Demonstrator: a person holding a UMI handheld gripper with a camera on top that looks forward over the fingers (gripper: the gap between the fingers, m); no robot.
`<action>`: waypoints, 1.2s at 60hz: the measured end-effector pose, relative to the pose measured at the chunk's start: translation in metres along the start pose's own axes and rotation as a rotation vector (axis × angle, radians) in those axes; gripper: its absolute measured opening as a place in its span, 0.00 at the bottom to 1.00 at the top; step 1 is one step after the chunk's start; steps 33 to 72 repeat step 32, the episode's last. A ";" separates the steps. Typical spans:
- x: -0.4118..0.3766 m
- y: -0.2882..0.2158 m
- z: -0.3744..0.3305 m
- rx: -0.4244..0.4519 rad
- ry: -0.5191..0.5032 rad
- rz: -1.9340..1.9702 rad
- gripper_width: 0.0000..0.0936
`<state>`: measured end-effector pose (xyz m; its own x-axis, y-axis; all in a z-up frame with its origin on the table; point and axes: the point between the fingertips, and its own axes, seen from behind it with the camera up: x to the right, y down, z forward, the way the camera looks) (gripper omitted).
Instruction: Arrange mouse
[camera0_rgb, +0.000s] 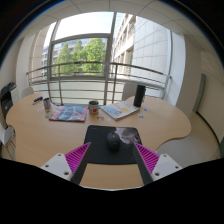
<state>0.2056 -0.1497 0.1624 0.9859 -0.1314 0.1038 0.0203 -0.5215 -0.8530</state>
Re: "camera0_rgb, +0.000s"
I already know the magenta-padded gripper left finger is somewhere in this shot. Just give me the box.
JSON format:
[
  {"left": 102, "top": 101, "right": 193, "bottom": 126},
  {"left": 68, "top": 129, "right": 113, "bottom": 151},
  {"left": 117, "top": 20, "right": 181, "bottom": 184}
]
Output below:
[{"left": 39, "top": 142, "right": 92, "bottom": 186}]

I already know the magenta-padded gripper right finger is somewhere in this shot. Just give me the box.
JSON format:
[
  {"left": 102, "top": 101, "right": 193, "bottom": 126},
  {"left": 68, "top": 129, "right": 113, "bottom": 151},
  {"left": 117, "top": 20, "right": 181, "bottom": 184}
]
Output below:
[{"left": 132, "top": 142, "right": 184, "bottom": 186}]

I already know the black computer mouse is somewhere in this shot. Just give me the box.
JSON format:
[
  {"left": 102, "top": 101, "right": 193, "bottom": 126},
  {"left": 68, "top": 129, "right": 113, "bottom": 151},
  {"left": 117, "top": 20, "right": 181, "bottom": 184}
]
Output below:
[{"left": 106, "top": 131, "right": 122, "bottom": 151}]

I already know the black mouse pad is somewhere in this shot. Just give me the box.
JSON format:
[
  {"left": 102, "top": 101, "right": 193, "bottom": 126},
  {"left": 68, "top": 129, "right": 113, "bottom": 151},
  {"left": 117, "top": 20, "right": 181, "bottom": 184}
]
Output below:
[{"left": 83, "top": 124, "right": 143, "bottom": 166}]

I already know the red printed magazine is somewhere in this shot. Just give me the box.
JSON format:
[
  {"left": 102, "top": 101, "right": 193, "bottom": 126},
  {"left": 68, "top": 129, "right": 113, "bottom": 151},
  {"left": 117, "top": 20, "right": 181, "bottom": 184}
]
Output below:
[{"left": 48, "top": 105, "right": 89, "bottom": 123}]

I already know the white chair with wooden legs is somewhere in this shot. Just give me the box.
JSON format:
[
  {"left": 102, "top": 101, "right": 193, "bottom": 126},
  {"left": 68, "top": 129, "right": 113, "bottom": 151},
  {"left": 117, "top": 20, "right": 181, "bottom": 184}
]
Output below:
[{"left": 0, "top": 123, "right": 16, "bottom": 148}]

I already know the printed mug with plant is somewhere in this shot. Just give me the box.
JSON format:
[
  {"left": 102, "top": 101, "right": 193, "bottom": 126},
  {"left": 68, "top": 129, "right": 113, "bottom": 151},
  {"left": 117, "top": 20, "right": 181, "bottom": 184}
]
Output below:
[{"left": 88, "top": 100, "right": 100, "bottom": 116}]

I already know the light illustrated booklet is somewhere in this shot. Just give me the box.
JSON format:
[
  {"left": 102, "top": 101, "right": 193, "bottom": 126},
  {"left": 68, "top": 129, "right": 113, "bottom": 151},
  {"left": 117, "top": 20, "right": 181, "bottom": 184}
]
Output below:
[{"left": 99, "top": 100, "right": 140, "bottom": 121}]

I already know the black cylindrical speaker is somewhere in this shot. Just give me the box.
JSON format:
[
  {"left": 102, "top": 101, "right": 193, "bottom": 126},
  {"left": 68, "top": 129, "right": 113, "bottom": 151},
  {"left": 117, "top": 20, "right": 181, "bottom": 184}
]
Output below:
[{"left": 132, "top": 84, "right": 147, "bottom": 108}]

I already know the black and white printer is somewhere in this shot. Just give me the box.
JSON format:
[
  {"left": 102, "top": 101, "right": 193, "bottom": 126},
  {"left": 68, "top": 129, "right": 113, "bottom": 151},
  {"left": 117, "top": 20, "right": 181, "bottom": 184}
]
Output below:
[{"left": 0, "top": 81, "right": 20, "bottom": 119}]

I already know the grey metal railing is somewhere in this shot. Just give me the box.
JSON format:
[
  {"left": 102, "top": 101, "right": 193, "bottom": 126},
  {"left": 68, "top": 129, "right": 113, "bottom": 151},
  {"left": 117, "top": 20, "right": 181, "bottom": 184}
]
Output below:
[{"left": 25, "top": 61, "right": 173, "bottom": 106}]

